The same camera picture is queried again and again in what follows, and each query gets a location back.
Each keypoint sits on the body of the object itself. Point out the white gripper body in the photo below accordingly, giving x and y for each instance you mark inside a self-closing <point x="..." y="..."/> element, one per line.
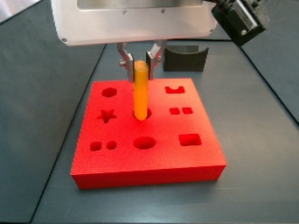
<point x="89" y="22"/>

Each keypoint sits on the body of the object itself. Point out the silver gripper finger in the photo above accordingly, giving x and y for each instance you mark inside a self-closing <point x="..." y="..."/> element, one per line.
<point x="127" y="61"/>
<point x="154" y="56"/>

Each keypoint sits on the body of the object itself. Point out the orange oval peg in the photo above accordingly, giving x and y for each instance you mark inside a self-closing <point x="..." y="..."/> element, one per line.
<point x="140" y="90"/>

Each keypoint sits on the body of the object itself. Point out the red foam shape board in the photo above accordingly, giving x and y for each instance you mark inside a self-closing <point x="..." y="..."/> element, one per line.
<point x="170" y="148"/>

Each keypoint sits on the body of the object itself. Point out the black curved part holder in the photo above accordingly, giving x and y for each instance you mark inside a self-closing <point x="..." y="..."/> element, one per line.
<point x="184" y="58"/>

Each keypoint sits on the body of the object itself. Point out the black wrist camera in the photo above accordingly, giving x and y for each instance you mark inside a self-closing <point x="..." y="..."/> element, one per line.
<point x="242" y="18"/>

